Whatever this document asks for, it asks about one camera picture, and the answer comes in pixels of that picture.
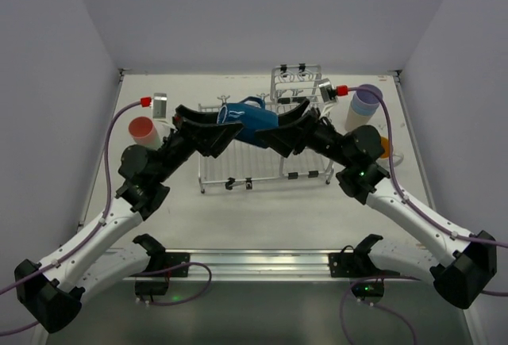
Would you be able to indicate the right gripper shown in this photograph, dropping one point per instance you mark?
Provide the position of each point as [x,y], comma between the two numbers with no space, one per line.
[310,124]

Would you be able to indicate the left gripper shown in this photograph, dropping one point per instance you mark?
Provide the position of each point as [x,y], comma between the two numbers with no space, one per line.
[181,128]

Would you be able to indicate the dark blue ceramic mug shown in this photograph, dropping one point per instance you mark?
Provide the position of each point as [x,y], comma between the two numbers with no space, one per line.
[253,114]

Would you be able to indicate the beige plastic cup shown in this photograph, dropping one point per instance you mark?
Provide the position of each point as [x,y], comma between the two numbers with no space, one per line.
[355,120]

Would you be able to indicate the pink plastic cup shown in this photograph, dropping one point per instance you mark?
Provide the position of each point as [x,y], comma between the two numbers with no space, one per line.
[142,130]

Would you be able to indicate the light blue plastic cup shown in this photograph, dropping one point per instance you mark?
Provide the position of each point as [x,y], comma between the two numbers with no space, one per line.
[359,108]

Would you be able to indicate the white floral ceramic mug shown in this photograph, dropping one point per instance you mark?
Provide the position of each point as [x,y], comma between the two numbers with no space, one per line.
[389,153]

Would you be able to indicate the lavender plastic cup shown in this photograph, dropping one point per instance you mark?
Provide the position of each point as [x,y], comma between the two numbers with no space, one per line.
[368,96]

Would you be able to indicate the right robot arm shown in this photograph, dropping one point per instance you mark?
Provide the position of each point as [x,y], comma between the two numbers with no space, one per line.
[463,262]

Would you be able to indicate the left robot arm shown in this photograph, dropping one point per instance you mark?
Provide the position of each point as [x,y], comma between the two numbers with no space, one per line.
[51,289]

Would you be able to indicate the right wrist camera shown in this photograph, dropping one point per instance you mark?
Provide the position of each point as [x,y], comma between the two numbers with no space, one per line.
[330,95]

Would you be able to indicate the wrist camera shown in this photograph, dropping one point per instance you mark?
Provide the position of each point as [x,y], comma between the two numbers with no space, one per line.
[158,105]
[330,95]

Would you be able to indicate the silver wire dish rack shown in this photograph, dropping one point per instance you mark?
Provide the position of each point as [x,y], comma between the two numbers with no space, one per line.
[246,165]

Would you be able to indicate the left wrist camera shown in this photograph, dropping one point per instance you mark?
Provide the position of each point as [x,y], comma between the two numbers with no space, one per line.
[158,105]

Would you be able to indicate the aluminium mounting rail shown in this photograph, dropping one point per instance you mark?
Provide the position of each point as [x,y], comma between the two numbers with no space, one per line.
[305,265]

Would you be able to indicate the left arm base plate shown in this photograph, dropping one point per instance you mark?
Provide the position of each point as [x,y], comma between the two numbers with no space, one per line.
[164,265]

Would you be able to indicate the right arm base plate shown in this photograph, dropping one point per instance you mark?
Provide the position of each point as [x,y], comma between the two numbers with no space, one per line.
[349,265]

